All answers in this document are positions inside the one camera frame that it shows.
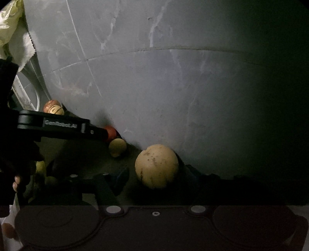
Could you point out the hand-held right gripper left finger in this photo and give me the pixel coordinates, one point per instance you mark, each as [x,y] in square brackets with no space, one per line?
[122,178]

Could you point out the orange round fruit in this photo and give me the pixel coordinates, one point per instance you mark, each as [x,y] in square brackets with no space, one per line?
[8,230]

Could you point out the person's left hand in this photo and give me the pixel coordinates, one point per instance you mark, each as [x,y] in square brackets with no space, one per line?
[17,184]

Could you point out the large pale yellow melon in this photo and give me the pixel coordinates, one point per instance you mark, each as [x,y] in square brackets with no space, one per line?
[157,166]

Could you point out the striped tan round fruit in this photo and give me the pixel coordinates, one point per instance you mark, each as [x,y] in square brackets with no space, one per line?
[57,111]

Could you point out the orange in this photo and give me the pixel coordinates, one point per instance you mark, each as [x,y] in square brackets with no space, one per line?
[111,132]

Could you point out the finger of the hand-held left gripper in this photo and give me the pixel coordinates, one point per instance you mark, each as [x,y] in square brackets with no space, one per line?
[60,125]

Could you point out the pale yellow cloth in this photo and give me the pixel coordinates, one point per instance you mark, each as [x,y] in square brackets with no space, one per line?
[10,21]

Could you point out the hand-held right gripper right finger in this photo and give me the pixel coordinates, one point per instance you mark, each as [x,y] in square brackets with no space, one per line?
[193,175]

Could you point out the white cloth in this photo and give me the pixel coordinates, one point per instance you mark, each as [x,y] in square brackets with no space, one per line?
[23,48]

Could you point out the red apple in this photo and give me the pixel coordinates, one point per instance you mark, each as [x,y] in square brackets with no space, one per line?
[51,103]

